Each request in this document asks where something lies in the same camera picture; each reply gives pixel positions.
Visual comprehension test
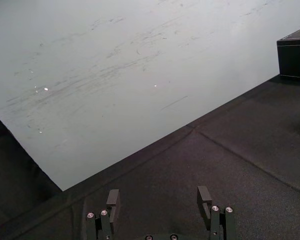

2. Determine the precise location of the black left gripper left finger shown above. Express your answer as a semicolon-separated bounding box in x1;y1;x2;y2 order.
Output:
85;188;121;240

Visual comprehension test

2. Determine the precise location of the black table cloth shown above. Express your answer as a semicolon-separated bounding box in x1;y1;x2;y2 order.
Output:
0;73;300;240

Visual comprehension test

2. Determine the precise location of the black box with white stitching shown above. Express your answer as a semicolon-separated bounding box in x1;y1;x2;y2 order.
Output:
276;24;300;80

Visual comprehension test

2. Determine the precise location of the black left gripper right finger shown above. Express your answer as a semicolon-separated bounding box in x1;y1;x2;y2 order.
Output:
196;185;238;240

